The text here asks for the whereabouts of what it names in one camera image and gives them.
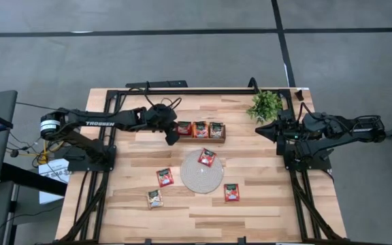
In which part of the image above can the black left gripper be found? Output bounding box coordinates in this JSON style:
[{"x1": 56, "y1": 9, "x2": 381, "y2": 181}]
[{"x1": 144, "y1": 103, "x2": 181, "y2": 147}]

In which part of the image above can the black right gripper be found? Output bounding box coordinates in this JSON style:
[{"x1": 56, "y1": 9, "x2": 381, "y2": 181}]
[{"x1": 255, "y1": 108, "x2": 304, "y2": 157}]

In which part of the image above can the red strawberry tea sachet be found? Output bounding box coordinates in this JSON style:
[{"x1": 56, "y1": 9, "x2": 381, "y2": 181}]
[
  {"x1": 197, "y1": 148, "x2": 217, "y2": 167},
  {"x1": 156, "y1": 167, "x2": 175, "y2": 188},
  {"x1": 223, "y1": 183, "x2": 240, "y2": 203},
  {"x1": 177, "y1": 121, "x2": 193, "y2": 136}
]

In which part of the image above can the orange peach tea sachet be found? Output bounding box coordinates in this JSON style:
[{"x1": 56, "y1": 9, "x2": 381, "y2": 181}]
[{"x1": 193, "y1": 121, "x2": 210, "y2": 139}]

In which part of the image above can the beige vanilla tea sachet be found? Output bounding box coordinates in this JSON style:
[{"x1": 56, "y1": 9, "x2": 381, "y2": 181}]
[
  {"x1": 146, "y1": 189, "x2": 165, "y2": 210},
  {"x1": 209, "y1": 122, "x2": 225, "y2": 139}
]

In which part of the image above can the wooden three-compartment tea box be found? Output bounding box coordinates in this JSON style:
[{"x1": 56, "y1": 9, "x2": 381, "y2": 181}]
[{"x1": 174, "y1": 121, "x2": 227, "y2": 144}]

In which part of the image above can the green plant in white pot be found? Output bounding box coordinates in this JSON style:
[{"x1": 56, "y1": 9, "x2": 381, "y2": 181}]
[{"x1": 246, "y1": 89, "x2": 284, "y2": 124}]

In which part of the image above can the black flat bar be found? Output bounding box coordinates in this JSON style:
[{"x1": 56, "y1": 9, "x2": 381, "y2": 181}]
[{"x1": 125, "y1": 80, "x2": 189, "y2": 89}]

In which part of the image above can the round woven beige placemat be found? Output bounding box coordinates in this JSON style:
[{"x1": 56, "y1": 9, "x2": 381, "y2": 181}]
[{"x1": 179, "y1": 149, "x2": 225, "y2": 195}]

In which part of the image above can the white paper sheet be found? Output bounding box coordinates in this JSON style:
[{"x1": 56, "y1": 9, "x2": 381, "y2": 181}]
[{"x1": 38, "y1": 158, "x2": 71, "y2": 205}]

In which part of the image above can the black metal beam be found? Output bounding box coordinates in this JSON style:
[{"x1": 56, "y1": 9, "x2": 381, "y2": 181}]
[{"x1": 0, "y1": 162, "x2": 67, "y2": 197}]

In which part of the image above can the black aluminium table frame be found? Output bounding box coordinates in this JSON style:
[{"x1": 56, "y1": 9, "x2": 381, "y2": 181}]
[{"x1": 51, "y1": 86, "x2": 350, "y2": 245}]

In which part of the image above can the black hook bracket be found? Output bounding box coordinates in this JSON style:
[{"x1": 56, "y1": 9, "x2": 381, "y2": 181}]
[{"x1": 248, "y1": 77, "x2": 261, "y2": 93}]

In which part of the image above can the yellow cable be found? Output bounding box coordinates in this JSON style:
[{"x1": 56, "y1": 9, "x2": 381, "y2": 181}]
[{"x1": 18, "y1": 140, "x2": 64, "y2": 165}]

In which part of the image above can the thin black floor cable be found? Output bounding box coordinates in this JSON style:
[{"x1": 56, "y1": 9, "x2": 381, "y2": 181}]
[{"x1": 14, "y1": 101, "x2": 67, "y2": 112}]

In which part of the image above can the black cable bundle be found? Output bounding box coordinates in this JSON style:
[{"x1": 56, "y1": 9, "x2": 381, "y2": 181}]
[{"x1": 7, "y1": 131, "x2": 81, "y2": 167}]

